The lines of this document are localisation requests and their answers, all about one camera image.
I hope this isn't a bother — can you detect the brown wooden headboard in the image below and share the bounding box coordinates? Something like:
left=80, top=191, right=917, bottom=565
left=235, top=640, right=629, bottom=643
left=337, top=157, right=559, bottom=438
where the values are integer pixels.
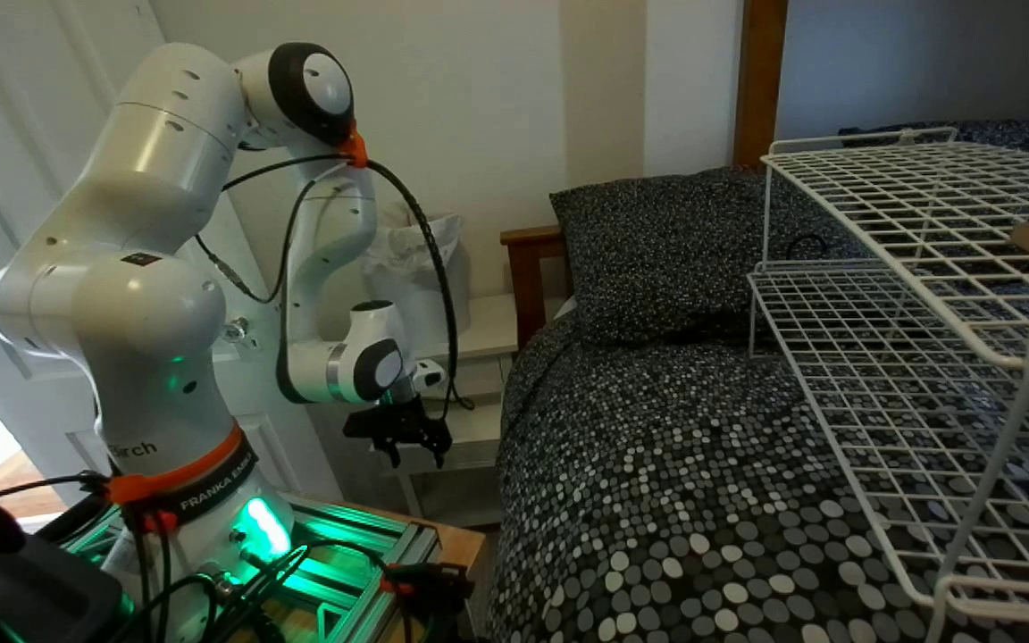
left=501, top=226, right=577, bottom=351

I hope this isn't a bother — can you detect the dark dotted bed cover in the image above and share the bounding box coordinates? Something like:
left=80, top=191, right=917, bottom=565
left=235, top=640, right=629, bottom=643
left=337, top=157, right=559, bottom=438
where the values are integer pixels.
left=484, top=115, right=1029, bottom=643

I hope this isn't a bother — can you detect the brown wooden door frame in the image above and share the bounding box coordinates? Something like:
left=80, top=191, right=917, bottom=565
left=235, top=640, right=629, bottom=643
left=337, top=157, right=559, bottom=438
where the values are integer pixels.
left=734, top=0, right=794, bottom=170

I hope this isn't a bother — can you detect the white wire shelf rack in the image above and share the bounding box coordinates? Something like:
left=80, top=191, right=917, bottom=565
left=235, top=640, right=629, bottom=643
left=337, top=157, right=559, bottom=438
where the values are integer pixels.
left=747, top=126, right=1029, bottom=643

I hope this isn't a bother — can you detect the black base cable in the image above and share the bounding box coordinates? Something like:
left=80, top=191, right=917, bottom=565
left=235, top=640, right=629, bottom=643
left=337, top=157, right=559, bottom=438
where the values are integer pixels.
left=0, top=469, right=115, bottom=506

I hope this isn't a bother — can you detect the black bulky device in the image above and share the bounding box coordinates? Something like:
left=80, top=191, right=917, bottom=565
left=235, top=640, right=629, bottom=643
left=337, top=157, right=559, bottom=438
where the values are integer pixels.
left=0, top=492, right=128, bottom=643

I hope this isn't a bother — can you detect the dark dotted pillow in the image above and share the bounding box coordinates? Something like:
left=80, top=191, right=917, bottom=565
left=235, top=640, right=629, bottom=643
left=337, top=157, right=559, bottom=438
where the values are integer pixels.
left=546, top=164, right=832, bottom=351

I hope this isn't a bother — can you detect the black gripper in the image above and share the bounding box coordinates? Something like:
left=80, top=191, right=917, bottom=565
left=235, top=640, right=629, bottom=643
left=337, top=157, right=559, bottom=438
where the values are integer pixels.
left=340, top=397, right=457, bottom=470

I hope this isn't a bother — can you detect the black red-handled clamp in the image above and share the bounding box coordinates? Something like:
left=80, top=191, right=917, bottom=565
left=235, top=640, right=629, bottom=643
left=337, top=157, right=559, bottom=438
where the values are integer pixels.
left=374, top=562, right=479, bottom=615

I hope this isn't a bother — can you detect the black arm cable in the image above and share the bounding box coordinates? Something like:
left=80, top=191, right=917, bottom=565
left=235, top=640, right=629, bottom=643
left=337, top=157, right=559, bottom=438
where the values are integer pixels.
left=191, top=148, right=479, bottom=417

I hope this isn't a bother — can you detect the small white cabinet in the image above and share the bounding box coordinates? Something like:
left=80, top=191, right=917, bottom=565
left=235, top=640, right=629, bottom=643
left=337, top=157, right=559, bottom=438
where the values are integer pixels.
left=349, top=294, right=524, bottom=520

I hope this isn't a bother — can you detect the white closed cabinet drawer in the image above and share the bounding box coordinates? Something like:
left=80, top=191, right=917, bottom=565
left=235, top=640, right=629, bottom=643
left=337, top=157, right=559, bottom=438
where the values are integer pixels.
left=441, top=358, right=508, bottom=407

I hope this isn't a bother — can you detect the white crumpled bag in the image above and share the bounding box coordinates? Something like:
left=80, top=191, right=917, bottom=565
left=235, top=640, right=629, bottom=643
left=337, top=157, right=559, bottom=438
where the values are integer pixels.
left=360, top=209, right=473, bottom=347

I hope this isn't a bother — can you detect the green-lit metal base frame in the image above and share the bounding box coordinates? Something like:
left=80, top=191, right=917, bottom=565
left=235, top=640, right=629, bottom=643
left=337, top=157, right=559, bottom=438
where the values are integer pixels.
left=59, top=497, right=489, bottom=643

